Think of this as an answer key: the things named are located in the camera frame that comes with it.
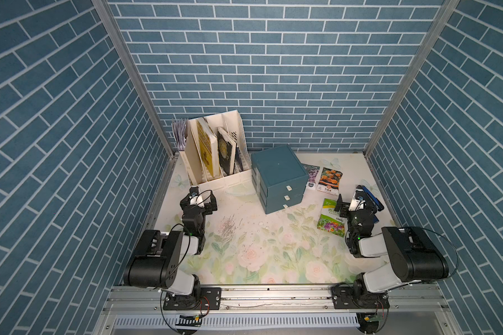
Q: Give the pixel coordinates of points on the white file organizer rack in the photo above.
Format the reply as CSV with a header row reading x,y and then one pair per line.
x,y
232,122

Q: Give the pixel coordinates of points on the green flower seed bag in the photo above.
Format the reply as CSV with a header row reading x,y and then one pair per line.
x,y
331,221

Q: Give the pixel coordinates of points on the yellow cover book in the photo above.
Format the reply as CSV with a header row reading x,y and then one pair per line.
x,y
208,149

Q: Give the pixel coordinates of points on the purple striped folder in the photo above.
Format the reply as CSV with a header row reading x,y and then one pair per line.
x,y
180,133

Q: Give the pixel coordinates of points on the floral table mat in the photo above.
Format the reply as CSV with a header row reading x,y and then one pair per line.
x,y
244,245

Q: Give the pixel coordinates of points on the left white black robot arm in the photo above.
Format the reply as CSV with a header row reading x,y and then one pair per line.
x,y
156,259

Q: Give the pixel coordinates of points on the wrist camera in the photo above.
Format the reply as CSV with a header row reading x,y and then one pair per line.
x,y
195,196
358,201

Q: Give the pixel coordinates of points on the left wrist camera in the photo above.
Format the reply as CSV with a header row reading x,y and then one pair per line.
x,y
195,196

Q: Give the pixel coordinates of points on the aluminium mounting rail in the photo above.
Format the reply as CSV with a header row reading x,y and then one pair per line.
x,y
309,298

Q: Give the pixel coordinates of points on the teal three-drawer cabinet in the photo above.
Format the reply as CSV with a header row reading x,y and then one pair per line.
x,y
279,178

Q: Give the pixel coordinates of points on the purple flower seed bag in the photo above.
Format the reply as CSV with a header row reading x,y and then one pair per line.
x,y
313,172

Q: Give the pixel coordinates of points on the orange flower seed bag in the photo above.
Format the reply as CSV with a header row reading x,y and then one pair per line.
x,y
329,181

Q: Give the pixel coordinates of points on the dark sunflower cover book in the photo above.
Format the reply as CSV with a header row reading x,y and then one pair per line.
x,y
227,150

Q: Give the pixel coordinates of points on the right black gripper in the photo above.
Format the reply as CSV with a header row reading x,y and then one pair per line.
x,y
345,207

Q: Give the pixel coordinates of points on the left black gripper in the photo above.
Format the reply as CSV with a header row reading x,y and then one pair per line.
x,y
207,209

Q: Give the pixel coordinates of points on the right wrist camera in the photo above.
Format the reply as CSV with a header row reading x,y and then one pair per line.
x,y
358,201

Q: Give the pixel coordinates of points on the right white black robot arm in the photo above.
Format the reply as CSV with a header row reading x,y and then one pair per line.
x,y
412,256

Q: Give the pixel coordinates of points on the thin dark blue book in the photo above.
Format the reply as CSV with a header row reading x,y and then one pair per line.
x,y
239,160

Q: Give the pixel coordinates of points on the blue stapler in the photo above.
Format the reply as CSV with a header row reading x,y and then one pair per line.
x,y
375,196

